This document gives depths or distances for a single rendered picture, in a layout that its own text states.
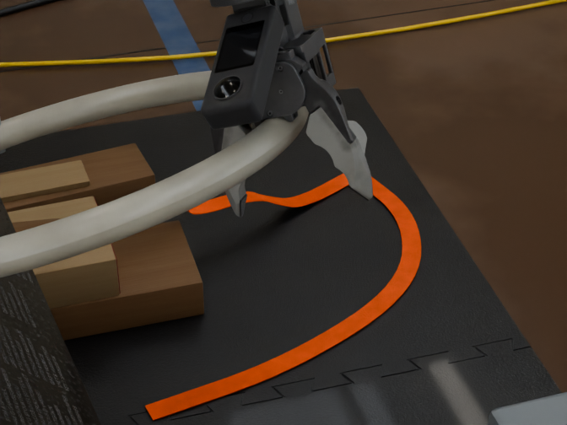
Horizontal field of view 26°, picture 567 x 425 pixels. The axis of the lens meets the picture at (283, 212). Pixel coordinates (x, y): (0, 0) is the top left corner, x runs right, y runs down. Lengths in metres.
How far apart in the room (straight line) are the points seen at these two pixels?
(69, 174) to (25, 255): 2.12
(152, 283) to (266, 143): 1.70
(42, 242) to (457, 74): 2.83
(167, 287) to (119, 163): 0.53
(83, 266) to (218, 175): 1.65
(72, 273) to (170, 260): 0.25
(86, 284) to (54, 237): 1.70
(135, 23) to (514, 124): 1.26
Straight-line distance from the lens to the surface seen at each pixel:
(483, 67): 3.73
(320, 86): 1.02
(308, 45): 1.05
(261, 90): 0.97
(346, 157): 1.04
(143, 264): 2.74
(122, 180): 3.04
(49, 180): 3.04
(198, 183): 0.95
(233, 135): 1.07
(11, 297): 1.83
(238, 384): 2.57
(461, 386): 2.59
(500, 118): 3.49
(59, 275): 2.60
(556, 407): 1.38
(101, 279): 2.63
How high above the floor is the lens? 1.80
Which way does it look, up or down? 36 degrees down
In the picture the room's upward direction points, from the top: straight up
